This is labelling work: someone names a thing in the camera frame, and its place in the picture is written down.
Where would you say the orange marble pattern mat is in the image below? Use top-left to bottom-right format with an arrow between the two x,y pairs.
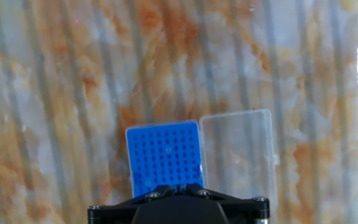
0,0 -> 358,224

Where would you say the blue pipette tip holder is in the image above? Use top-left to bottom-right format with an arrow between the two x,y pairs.
125,120 -> 205,198

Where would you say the clear plastic holder lid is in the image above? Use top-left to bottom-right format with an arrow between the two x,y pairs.
198,108 -> 280,220

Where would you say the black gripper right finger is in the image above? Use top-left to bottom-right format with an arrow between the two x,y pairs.
181,183 -> 270,224

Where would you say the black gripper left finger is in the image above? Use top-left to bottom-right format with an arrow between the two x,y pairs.
87,184 -> 178,224

